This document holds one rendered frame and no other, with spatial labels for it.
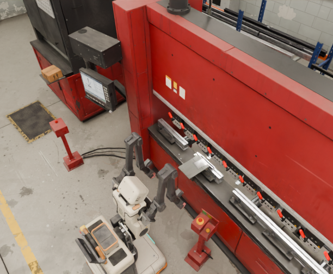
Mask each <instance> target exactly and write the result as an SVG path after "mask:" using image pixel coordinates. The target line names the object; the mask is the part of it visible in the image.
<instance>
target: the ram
mask: <svg viewBox="0 0 333 274"><path fill-rule="evenodd" d="M149 31H150V49H151V67H152V85H153V89H154V91H155V92H157V93H158V94H159V95H161V96H162V97H163V98H164V99H165V100H166V101H167V102H169V103H170V104H171V105H172V106H173V107H174V108H175V109H177V110H178V111H179V112H180V113H181V114H182V115H183V116H185V117H186V118H187V119H188V120H189V121H190V122H191V123H193V124H194V125H195V126H197V127H198V128H199V129H200V130H201V131H202V132H203V133H205V134H206V135H207V136H208V137H209V138H210V139H211V140H213V141H214V142H215V143H216V144H217V145H218V146H219V147H221V148H222V149H223V150H224V151H225V152H226V153H228V154H229V155H230V156H231V157H232V158H233V159H234V160H236V161H237V162H238V163H239V164H241V165H242V166H243V167H244V168H245V169H246V170H247V171H249V172H250V173H251V174H252V175H253V176H254V177H255V178H257V179H258V180H259V181H260V182H261V183H262V184H264V185H265V186H266V187H267V188H268V189H269V190H270V191H272V192H273V193H274V194H275V195H276V196H277V197H278V198H280V199H281V200H282V201H283V202H285V203H286V204H287V205H288V206H289V207H290V208H291V209H293V210H294V211H295V212H296V213H297V214H298V215H300V216H301V217H302V218H303V219H304V220H305V221H306V222H308V223H309V224H310V225H311V226H312V227H313V228H314V229H316V230H317V231H318V232H319V233H320V234H321V235H322V236H324V237H325V238H326V239H328V240H329V241H330V242H331V243H332V244H333V140H331V139H330V138H329V137H327V136H325V135H324V134H322V133H321V132H319V131H318V130H316V129H314V128H313V127H311V126H310V125H308V124H307V123H305V122H304V121H302V120H301V119H299V118H297V117H296V116H294V115H293V114H291V113H290V112H288V111H287V110H285V109H284V108H282V107H280V106H279V105H277V104H276V103H274V102H273V101H271V100H270V99H268V98H266V97H265V96H263V95H262V94H260V93H259V92H257V91H256V90H254V89H252V88H251V87H249V86H248V85H246V84H245V83H243V82H241V81H240V80H239V79H237V78H235V77H234V76H232V75H231V74H229V73H227V72H226V71H224V70H223V69H222V68H220V67H218V66H217V65H215V64H214V63H212V62H210V61H209V60H207V59H206V58H204V57H203V56H201V55H200V54H198V53H196V52H195V51H193V50H192V49H190V48H189V47H187V46H186V45H184V44H183V43H181V42H179V41H178V40H176V39H175V38H173V37H172V36H170V35H169V34H167V33H166V32H164V31H162V30H161V29H159V28H158V27H156V26H154V25H153V24H152V23H150V22H149ZM166 76H168V77H169V78H170V79H171V89H170V88H169V87H168V86H167V85H166ZM174 82H175V83H177V89H175V88H174ZM180 87H182V88H183V89H185V100H184V99H183V98H182V97H181V96H179V90H180ZM174 89H175V90H177V93H176V92H174ZM153 94H154V95H156V94H155V93H154V92H153ZM156 96H157V97H158V98H159V99H160V100H161V101H162V102H163V103H165V104H166V105H167V106H168V107H169V108H170V109H171V110H173V111H174V112H175V113H176V114H177V115H178V116H179V117H180V118H182V119H183V120H184V121H185V122H186V123H188V124H189V125H190V126H191V127H192V128H193V129H194V130H196V131H197V132H198V133H199V134H200V135H201V136H202V137H203V138H205V139H206V140H207V141H208V142H209V143H210V144H211V145H212V146H214V147H215V148H216V149H217V150H218V151H219V152H220V153H222V154H223V155H224V156H225V157H226V158H227V159H228V160H229V161H231V162H232V163H233V164H234V165H236V166H237V167H238V168H239V169H240V170H241V171H242V172H243V173H245V174H246V175H247V176H248V177H249V178H250V179H251V180H253V181H254V182H255V183H256V184H257V185H258V186H259V187H260V188H262V189H263V190H264V191H265V192H266V193H267V194H268V195H269V196H271V197H272V198H273V199H274V200H276V201H277V203H278V204H280V205H281V206H282V207H283V208H285V209H286V210H287V211H288V212H289V213H290V214H291V215H293V216H294V217H295V218H296V219H297V220H298V221H299V222H300V223H302V224H303V225H304V226H305V227H306V228H307V229H308V230H309V231H311V232H312V233H313V234H314V235H315V236H316V237H317V238H319V239H320V240H321V241H322V242H323V243H325V244H326V245H327V247H329V248H330V249H331V250H332V251H333V248H332V247H331V246H330V245H329V244H328V243H327V242H326V241H324V240H323V239H322V238H321V237H320V236H319V235H318V234H316V233H315V232H314V231H313V230H312V229H311V228H310V227H308V226H307V225H306V224H305V223H303V222H302V220H301V219H299V218H298V217H297V216H295V215H294V214H293V213H292V212H291V211H290V210H289V209H288V208H286V207H285V206H284V205H283V204H282V203H281V202H280V201H278V200H277V199H276V198H275V197H274V196H273V195H272V194H270V193H269V192H268V191H267V190H266V189H265V188H264V187H262V186H261V185H260V184H259V183H258V182H256V181H255V180H254V179H253V178H252V177H251V176H250V175H248V174H247V173H246V172H245V171H244V170H243V169H242V168H240V167H239V166H238V165H237V164H236V163H235V162H234V161H233V160H231V159H230V158H229V157H228V156H227V155H226V154H225V153H223V152H222V151H221V150H220V149H219V148H218V147H217V146H215V145H214V144H213V143H212V142H210V141H209V140H208V139H207V138H206V137H205V136H204V135H202V134H201V133H200V132H199V131H198V130H197V129H196V128H194V127H193V126H192V125H191V124H190V123H189V122H188V121H187V120H185V119H184V118H183V117H182V116H181V115H180V114H179V113H177V112H176V111H175V110H174V109H173V108H172V107H171V106H169V105H168V104H167V103H166V102H165V101H163V100H162V99H161V98H160V97H159V96H158V95H156Z"/></svg>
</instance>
